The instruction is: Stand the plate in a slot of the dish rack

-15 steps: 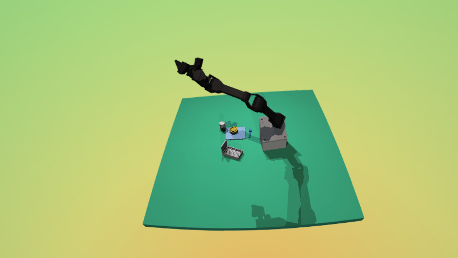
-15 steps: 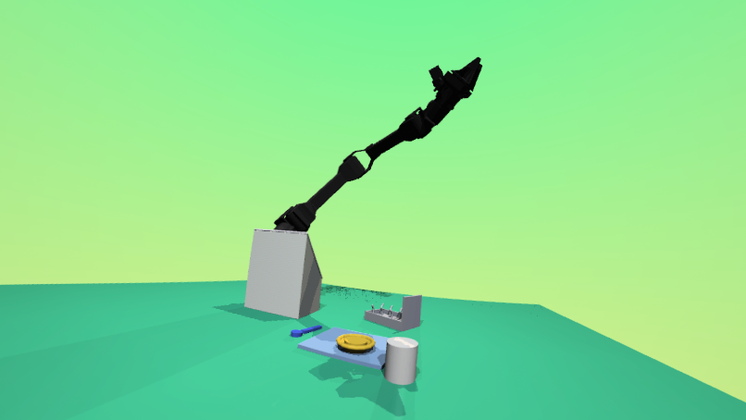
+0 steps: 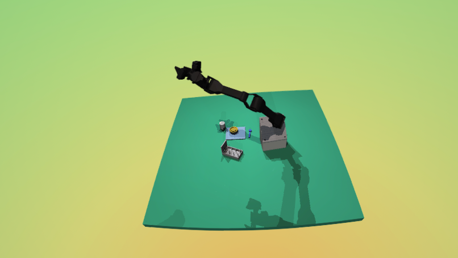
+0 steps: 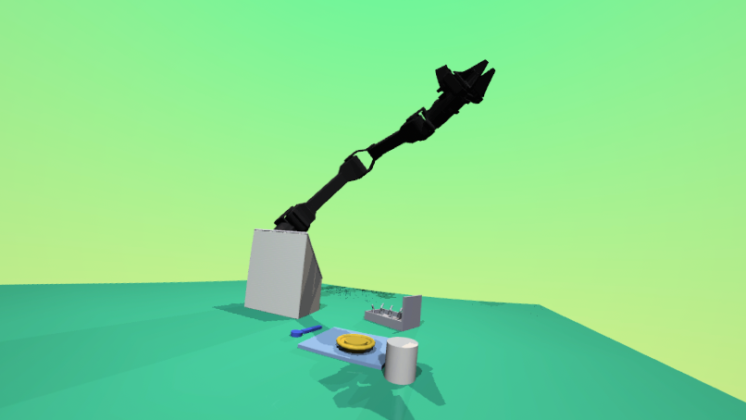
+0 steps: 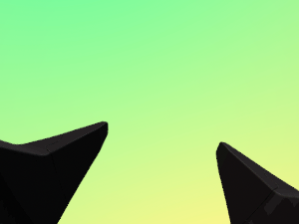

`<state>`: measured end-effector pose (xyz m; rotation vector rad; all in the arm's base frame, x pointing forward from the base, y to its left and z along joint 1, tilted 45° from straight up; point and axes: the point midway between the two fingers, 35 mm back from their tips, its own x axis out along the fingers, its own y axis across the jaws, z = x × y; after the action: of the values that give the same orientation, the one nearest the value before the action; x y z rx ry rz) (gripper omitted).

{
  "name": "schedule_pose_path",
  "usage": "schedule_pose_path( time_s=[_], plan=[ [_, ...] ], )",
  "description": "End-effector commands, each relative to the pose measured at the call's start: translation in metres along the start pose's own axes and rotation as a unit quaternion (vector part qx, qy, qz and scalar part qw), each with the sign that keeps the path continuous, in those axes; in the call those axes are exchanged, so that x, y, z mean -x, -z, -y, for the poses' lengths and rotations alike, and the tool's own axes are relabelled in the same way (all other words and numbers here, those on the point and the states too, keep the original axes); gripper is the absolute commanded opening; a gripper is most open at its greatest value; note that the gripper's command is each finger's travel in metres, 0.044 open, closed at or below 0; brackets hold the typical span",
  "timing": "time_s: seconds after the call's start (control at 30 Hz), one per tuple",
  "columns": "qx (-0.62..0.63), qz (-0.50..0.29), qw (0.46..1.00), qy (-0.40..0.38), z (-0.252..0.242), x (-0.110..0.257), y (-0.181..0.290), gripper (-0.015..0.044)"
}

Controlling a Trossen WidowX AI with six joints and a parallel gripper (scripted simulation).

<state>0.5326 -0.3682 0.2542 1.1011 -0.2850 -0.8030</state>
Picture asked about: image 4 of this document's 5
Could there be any white cylinder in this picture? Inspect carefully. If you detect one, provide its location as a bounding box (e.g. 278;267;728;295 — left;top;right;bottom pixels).
384;337;418;385

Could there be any yellow round plate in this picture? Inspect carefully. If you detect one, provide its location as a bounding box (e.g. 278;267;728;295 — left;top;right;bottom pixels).
336;334;376;353

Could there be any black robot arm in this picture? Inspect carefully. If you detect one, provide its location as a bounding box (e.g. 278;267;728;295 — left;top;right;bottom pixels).
273;65;453;233

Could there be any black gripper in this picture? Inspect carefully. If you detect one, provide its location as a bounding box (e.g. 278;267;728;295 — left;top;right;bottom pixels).
438;59;495;117

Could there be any blue spoon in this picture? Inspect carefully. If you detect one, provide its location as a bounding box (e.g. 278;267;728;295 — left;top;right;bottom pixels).
291;325;322;338

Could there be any grey dish rack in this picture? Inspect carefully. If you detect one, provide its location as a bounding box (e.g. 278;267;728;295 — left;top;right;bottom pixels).
364;295;422;331

